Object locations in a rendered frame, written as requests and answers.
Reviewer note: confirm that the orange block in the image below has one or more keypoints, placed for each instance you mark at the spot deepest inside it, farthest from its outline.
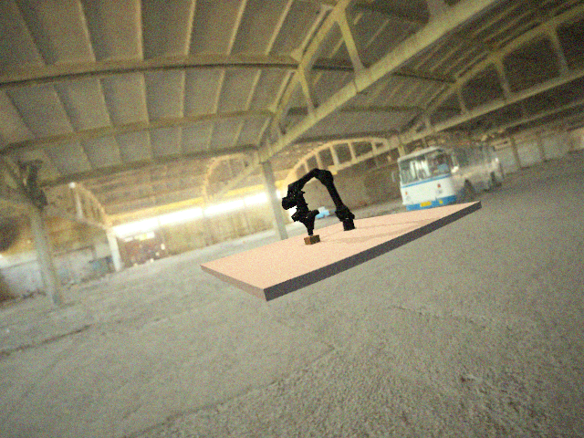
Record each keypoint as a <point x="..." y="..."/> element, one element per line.
<point x="310" y="240"/>

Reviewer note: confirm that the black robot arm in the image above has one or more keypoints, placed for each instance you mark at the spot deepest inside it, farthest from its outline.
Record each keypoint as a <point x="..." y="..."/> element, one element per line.
<point x="326" y="178"/>

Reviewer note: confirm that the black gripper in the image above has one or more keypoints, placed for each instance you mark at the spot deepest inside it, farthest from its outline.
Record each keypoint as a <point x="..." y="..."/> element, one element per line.
<point x="309" y="218"/>

